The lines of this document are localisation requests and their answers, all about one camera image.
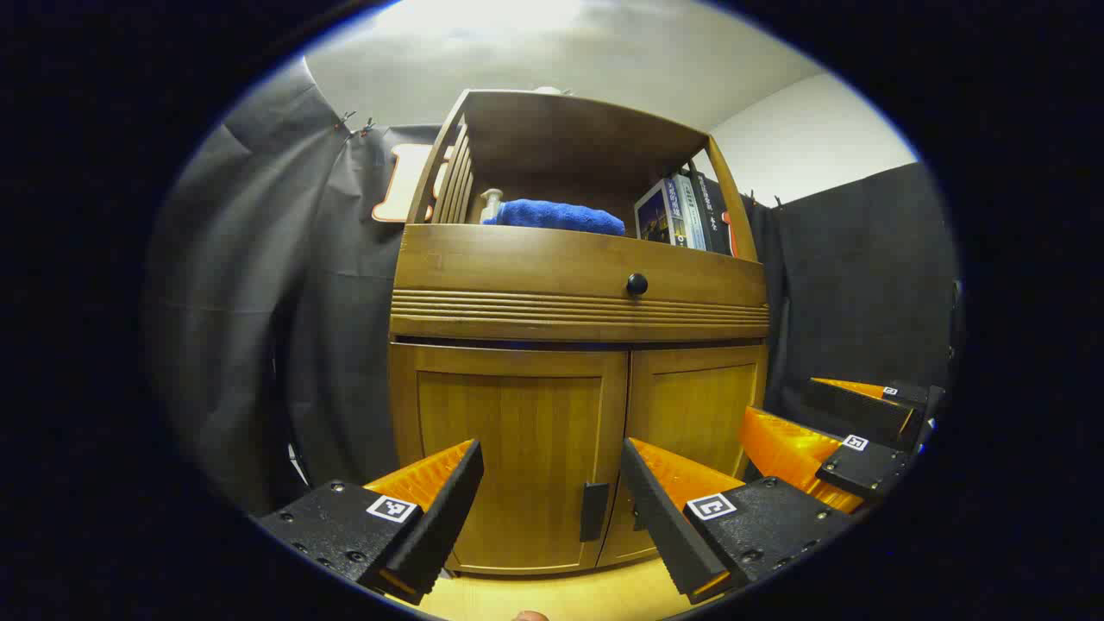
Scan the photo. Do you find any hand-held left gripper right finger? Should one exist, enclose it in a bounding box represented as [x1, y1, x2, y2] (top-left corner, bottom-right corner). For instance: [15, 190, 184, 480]
[619, 436, 856, 605]

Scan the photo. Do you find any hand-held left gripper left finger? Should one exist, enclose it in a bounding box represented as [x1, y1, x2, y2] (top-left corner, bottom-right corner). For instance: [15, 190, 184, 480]
[257, 438, 486, 606]

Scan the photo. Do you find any wooden cabinet door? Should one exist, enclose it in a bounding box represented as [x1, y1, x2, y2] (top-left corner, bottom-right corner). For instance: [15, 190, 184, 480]
[597, 342, 768, 568]
[388, 342, 629, 574]

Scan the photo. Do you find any wooden double-door shoe cabinet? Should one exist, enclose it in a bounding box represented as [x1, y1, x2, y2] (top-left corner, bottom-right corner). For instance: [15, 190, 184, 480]
[386, 86, 771, 577]

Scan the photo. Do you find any wooden cabinet drawer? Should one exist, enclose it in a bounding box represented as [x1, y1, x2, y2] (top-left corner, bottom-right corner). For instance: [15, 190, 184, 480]
[390, 224, 768, 343]

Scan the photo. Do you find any black book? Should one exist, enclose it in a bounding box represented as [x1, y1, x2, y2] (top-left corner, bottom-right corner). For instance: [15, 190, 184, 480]
[687, 158, 736, 256]

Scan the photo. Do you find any book with pale grey spine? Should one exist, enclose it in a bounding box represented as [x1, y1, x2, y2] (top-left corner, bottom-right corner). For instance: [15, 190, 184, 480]
[669, 172, 710, 251]

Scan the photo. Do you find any book with dark blue cover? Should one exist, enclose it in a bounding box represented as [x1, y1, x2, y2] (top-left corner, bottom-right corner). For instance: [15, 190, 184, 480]
[634, 179, 689, 248]

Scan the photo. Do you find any black backdrop cloth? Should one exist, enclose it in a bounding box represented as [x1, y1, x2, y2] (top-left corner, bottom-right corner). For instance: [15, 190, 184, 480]
[142, 56, 963, 518]

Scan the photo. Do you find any blue folded towel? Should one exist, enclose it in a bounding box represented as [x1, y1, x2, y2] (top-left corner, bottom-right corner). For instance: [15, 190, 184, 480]
[483, 199, 626, 236]

